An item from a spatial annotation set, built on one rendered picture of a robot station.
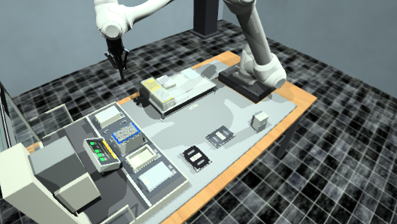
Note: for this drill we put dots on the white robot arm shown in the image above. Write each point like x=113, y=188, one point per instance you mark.
x=114, y=21

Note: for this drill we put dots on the white ready key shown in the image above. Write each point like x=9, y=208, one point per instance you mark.
x=259, y=121

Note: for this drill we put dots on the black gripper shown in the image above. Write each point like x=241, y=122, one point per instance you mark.
x=116, y=49

